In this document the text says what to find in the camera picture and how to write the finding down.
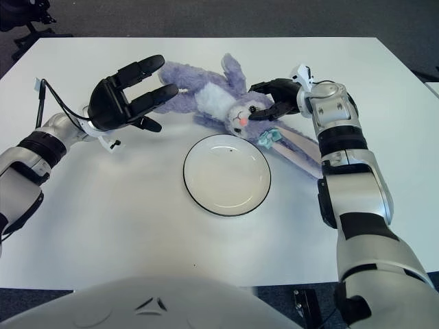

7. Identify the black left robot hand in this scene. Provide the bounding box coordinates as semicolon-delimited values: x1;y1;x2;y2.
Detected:
87;54;180;134

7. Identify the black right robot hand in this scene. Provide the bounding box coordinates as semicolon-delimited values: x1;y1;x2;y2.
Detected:
248;77;305;121

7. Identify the purple plush teddy bear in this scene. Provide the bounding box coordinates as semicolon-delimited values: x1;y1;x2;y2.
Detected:
159;53;325;180

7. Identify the white plate with black rim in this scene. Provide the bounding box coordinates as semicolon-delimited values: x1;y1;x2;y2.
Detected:
182;134;272;217

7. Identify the black office chair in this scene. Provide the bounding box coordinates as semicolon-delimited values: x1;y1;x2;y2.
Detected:
0;0;75;62

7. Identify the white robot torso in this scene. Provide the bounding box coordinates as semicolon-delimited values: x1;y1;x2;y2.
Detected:
0;273;306;329

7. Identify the white right wrist mount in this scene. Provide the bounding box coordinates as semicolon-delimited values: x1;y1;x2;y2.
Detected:
290;64;315;92

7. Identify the white wrist mount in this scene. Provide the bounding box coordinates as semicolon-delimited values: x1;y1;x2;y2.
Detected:
290;64;315;92
80;104;121;154

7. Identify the white left wrist mount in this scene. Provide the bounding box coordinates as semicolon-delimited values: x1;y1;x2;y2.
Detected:
80;104;121;154

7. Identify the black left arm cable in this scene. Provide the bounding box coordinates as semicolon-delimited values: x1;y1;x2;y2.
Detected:
36;79;92;130

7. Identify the black metal table bracket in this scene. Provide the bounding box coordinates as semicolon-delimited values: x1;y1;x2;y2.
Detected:
293;289;322;329

